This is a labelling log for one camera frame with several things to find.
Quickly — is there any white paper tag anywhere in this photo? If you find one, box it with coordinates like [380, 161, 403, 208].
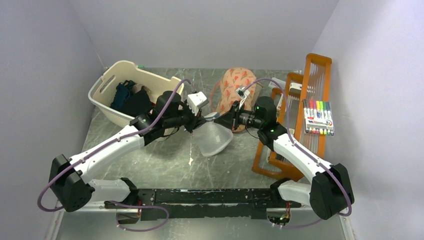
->
[268, 77, 286, 89]

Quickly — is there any teal garment in basket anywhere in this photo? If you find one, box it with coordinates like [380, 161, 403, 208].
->
[110, 80, 136, 110]

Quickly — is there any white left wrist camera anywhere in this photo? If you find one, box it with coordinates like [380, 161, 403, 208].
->
[187, 91, 209, 116]

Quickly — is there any black garment in basket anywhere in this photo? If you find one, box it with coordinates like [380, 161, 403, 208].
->
[118, 89, 153, 117]

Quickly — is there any orange wooden rack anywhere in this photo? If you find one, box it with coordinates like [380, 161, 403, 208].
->
[251, 53, 332, 181]

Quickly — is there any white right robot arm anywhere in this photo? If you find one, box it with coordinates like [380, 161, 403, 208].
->
[214, 96, 354, 220]

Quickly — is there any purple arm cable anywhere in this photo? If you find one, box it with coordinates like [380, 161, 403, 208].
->
[37, 78, 193, 213]
[243, 77, 353, 229]

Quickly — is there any cream plastic laundry basket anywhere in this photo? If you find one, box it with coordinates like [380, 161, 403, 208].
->
[88, 60, 181, 128]

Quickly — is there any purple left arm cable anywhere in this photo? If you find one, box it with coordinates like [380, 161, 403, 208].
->
[37, 78, 193, 213]

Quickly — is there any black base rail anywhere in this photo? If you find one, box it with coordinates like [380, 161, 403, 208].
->
[104, 188, 301, 221]

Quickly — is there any pack of coloured markers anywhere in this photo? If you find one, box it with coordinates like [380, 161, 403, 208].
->
[302, 99, 335, 136]

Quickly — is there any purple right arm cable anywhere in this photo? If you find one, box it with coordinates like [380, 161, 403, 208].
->
[243, 77, 353, 229]

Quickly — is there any pink floral mesh bag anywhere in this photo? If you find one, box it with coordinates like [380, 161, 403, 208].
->
[209, 67, 263, 133]

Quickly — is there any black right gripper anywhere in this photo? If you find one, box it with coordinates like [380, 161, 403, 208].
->
[214, 100, 264, 131]

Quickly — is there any white mesh laundry bag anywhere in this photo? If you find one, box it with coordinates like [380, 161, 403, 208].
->
[192, 112, 234, 157]

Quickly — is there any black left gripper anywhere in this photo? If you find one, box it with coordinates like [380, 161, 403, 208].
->
[164, 100, 207, 133]

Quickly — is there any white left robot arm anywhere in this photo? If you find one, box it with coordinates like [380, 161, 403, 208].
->
[49, 90, 209, 212]

